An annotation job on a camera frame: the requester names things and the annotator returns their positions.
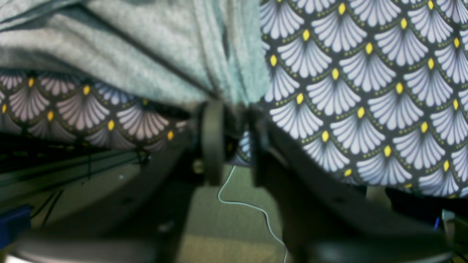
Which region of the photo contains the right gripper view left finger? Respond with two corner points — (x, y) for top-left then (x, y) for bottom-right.
(7, 100), (225, 263)

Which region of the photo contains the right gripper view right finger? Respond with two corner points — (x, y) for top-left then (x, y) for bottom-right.
(249, 106), (454, 263)

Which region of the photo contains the light grey T-shirt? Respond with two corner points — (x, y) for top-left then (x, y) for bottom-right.
(1, 0), (270, 111)

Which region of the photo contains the fan-patterned purple tablecloth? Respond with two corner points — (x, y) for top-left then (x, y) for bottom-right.
(1, 0), (467, 198)

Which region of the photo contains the thin white cable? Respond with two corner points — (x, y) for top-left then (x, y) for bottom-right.
(218, 164), (289, 263)

